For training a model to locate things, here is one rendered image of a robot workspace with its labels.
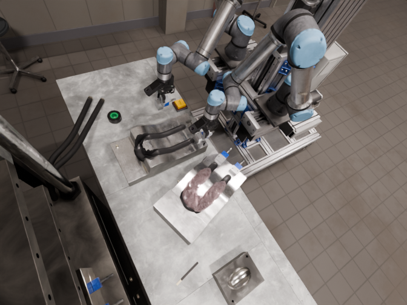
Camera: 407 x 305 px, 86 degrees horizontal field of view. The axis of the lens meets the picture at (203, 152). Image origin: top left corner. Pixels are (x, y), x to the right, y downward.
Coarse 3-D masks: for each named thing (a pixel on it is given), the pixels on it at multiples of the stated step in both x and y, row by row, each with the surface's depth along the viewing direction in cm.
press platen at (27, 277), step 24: (0, 168) 67; (0, 192) 64; (0, 216) 61; (24, 216) 64; (0, 240) 59; (24, 240) 60; (0, 264) 57; (24, 264) 57; (0, 288) 54; (24, 288) 55; (48, 288) 59
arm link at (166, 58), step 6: (162, 48) 102; (168, 48) 103; (162, 54) 101; (168, 54) 101; (174, 54) 106; (162, 60) 102; (168, 60) 103; (174, 60) 107; (162, 66) 105; (168, 66) 106; (162, 72) 108; (168, 72) 109
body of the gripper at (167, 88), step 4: (172, 76) 117; (160, 80) 114; (164, 80) 114; (168, 80) 115; (172, 80) 119; (168, 84) 120; (172, 84) 122; (160, 88) 119; (164, 88) 119; (168, 88) 120; (172, 88) 122; (160, 92) 121; (164, 92) 121; (168, 92) 125; (172, 92) 125
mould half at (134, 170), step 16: (144, 128) 124; (160, 128) 131; (112, 144) 123; (128, 144) 125; (144, 144) 119; (160, 144) 124; (192, 144) 130; (128, 160) 121; (144, 160) 119; (160, 160) 117; (176, 160) 125; (128, 176) 117; (144, 176) 119
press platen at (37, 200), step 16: (32, 192) 88; (48, 192) 93; (32, 208) 86; (48, 208) 87; (32, 224) 83; (48, 224) 84; (48, 240) 82; (64, 240) 86; (48, 256) 80; (64, 256) 81; (48, 272) 78; (64, 272) 78; (64, 288) 76; (80, 288) 80; (64, 304) 74; (80, 304) 75
